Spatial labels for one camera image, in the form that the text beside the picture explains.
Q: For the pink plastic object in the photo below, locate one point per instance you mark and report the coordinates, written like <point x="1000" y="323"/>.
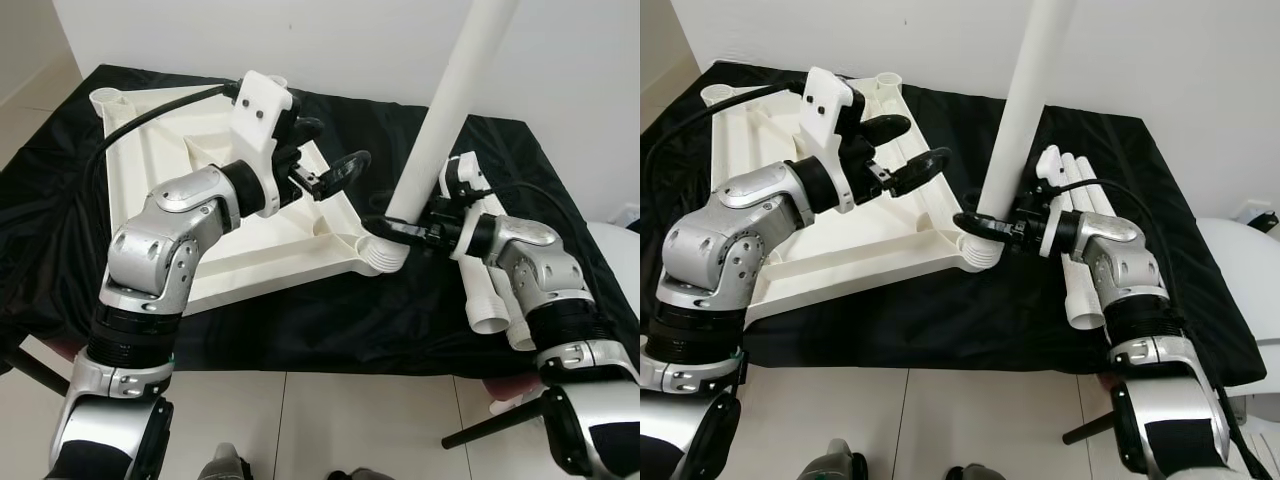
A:
<point x="510" y="395"/>

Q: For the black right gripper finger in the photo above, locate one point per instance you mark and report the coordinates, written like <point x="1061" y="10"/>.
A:
<point x="985" y="228"/>
<point x="395" y="232"/>

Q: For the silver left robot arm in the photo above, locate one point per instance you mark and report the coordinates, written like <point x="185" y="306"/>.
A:
<point x="160" y="250"/>
<point x="730" y="240"/>

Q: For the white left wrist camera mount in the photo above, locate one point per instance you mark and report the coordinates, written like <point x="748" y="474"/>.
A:
<point x="825" y="110"/>
<point x="262" y="120"/>

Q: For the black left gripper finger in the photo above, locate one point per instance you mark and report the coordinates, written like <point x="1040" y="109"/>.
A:
<point x="345" y="172"/>
<point x="888" y="129"/>
<point x="922" y="170"/>
<point x="308" y="131"/>

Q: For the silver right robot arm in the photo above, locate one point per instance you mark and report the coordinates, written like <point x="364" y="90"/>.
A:
<point x="540" y="270"/>
<point x="1130" y="270"/>

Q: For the grey robot foot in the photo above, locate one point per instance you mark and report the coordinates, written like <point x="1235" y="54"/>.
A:
<point x="228" y="465"/>
<point x="975" y="472"/>
<point x="360" y="474"/>
<point x="835" y="462"/>

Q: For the grey left robot foot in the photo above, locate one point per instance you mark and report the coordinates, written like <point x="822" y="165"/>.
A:
<point x="228" y="465"/>
<point x="835" y="462"/>

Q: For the grey right robot foot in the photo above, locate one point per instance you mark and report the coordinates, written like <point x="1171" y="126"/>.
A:
<point x="360" y="474"/>
<point x="975" y="472"/>

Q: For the black table cloth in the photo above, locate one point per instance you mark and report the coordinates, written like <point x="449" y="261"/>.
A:
<point x="900" y="330"/>
<point x="350" y="320"/>

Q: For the black power plug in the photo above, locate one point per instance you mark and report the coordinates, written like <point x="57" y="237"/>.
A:
<point x="1258" y="218"/>
<point x="630" y="215"/>

